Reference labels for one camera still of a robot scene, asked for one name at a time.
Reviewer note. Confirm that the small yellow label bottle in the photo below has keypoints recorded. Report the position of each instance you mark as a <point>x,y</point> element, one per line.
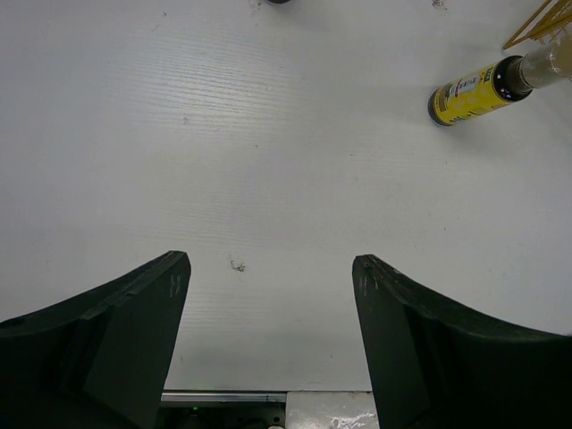
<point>501,84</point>

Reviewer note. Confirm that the gold wire basket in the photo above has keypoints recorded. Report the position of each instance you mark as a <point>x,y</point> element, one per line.
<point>549,22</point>

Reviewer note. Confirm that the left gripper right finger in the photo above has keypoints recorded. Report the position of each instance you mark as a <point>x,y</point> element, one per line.
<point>436,363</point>

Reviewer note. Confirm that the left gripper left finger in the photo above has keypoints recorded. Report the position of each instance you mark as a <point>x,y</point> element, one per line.
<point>99,359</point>

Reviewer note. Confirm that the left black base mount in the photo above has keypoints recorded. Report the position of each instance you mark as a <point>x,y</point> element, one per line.
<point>222,409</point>

